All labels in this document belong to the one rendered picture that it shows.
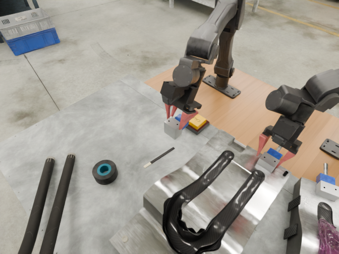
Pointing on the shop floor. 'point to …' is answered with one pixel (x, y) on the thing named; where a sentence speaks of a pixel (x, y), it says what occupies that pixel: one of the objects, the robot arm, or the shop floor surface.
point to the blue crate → (33, 41)
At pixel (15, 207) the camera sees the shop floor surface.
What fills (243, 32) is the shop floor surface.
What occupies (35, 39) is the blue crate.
